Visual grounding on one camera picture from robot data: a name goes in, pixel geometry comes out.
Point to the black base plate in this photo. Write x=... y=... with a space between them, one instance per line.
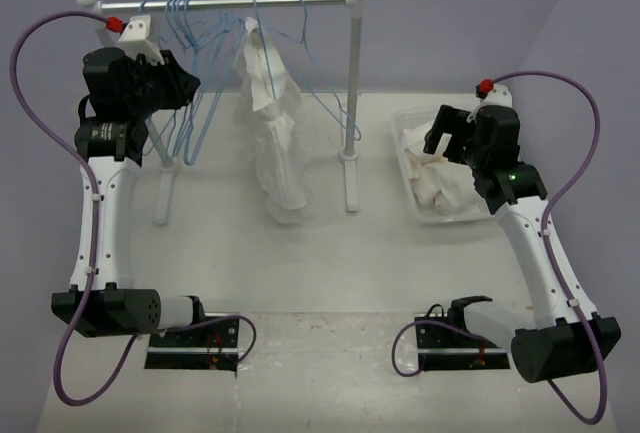
x=440 y=349
x=214 y=348

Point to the white right rack post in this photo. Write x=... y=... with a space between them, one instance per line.
x=348 y=154

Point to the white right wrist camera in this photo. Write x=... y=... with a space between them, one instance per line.
x=490 y=92

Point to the white skirt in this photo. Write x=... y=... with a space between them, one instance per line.
x=272 y=136
x=437 y=183

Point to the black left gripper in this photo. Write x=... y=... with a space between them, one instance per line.
x=183 y=85

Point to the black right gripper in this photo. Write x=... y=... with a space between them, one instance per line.
x=451 y=120

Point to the silver clothes rack rail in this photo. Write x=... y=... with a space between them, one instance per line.
x=125 y=8

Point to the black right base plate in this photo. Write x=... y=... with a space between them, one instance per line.
x=440 y=349

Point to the white perforated plastic basket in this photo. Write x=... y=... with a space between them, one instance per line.
x=409 y=119

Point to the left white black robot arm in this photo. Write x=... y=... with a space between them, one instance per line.
x=102 y=300

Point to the white hanging skirt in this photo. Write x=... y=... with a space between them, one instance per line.
x=272 y=136

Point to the light blue skirt hanger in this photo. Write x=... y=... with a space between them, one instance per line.
x=272 y=69

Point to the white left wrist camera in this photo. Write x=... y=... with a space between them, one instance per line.
x=138 y=39

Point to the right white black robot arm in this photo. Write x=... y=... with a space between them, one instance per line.
x=564 y=334

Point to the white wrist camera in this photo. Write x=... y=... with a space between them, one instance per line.
x=490 y=92
x=138 y=39

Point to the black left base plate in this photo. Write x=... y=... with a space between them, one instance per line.
x=214 y=348

